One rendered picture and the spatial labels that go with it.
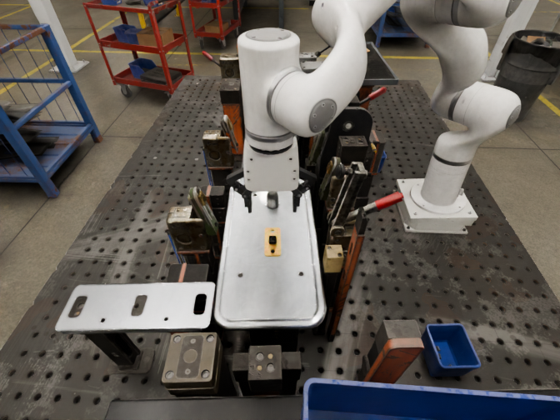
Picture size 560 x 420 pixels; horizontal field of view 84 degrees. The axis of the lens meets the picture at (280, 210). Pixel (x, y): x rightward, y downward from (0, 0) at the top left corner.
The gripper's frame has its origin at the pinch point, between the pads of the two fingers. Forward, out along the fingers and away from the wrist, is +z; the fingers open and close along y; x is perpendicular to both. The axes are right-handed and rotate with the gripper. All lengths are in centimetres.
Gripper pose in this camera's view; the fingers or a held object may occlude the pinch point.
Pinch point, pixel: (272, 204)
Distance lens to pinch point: 63.4
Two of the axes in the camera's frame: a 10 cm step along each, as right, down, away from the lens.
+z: 0.0, 7.1, 7.1
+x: 0.2, 7.1, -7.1
